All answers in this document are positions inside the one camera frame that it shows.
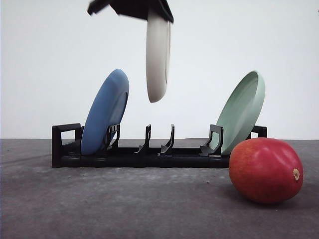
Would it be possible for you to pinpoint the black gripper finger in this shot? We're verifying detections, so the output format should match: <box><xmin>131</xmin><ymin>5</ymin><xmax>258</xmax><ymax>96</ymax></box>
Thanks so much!
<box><xmin>88</xmin><ymin>0</ymin><xmax>174</xmax><ymax>22</ymax></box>

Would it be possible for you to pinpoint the white plate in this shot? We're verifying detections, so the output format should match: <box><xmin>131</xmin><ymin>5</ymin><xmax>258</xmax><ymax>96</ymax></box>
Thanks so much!
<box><xmin>146</xmin><ymin>18</ymin><xmax>172</xmax><ymax>103</ymax></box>

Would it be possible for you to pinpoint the red pomegranate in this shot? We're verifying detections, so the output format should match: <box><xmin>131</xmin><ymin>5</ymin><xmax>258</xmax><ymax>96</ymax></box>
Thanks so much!
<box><xmin>229</xmin><ymin>138</ymin><xmax>304</xmax><ymax>203</ymax></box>

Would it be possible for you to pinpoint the blue plate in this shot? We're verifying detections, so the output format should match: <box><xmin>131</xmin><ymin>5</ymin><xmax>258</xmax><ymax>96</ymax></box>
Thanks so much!
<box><xmin>81</xmin><ymin>69</ymin><xmax>130</xmax><ymax>156</ymax></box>

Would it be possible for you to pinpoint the green plate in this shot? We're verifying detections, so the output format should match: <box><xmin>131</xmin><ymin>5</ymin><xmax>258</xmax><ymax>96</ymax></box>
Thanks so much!
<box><xmin>211</xmin><ymin>71</ymin><xmax>266</xmax><ymax>155</ymax></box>

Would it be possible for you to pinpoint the black dish rack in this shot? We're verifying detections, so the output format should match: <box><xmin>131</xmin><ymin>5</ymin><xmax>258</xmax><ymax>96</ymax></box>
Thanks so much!
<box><xmin>51</xmin><ymin>123</ymin><xmax>268</xmax><ymax>168</ymax></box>

